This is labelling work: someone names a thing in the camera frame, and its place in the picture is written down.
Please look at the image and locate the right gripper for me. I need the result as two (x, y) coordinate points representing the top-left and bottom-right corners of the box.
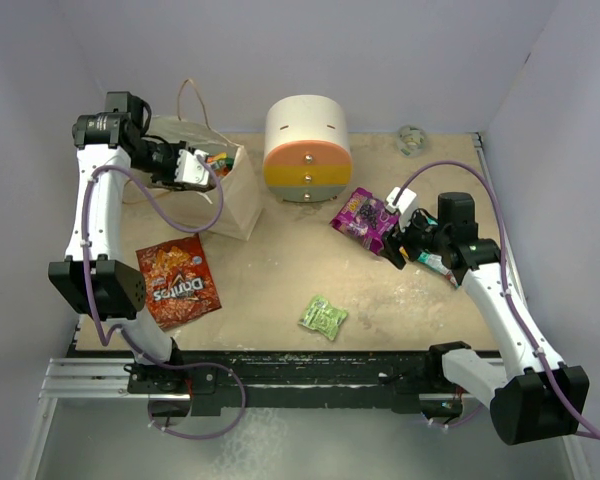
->
(379, 206), (450, 269)

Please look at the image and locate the orange snack packet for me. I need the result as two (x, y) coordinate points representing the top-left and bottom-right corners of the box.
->
(206, 152), (235, 178)

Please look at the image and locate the white paper bag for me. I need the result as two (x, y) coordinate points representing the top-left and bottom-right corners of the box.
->
(122, 77), (264, 241)

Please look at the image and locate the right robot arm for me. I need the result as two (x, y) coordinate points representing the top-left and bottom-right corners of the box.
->
(384, 188), (589, 445)

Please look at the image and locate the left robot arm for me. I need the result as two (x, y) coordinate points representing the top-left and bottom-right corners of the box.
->
(48, 91), (222, 392)

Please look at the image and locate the purple candy bag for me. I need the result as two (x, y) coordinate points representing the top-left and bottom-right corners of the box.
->
(330, 188), (399, 256)

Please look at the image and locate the red Doritos chip bag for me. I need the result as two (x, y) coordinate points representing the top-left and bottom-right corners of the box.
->
(136, 234), (221, 331)

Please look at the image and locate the teal snack packet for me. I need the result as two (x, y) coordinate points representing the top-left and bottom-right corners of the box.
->
(417, 252), (459, 288)

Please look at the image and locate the light green snack packet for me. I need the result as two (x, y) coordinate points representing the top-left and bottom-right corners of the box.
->
(298, 295), (348, 342)

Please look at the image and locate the clear tape roll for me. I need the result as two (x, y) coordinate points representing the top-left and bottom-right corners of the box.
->
(396, 125), (428, 157)

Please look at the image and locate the round three-drawer cabinet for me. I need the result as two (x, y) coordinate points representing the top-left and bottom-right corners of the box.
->
(262, 94), (353, 203)

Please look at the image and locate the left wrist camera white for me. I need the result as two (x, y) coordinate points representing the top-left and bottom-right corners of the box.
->
(174, 149), (211, 187)

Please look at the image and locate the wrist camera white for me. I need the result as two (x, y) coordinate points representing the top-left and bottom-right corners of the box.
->
(385, 187), (419, 231)
(174, 149), (211, 187)

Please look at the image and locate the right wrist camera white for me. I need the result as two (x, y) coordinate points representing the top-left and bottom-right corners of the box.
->
(385, 187), (419, 231)

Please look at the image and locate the black metal base frame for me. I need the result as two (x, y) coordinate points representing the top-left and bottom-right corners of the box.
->
(67, 347), (475, 423)

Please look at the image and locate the aluminium rail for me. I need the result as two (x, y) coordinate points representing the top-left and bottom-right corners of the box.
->
(39, 358), (186, 400)

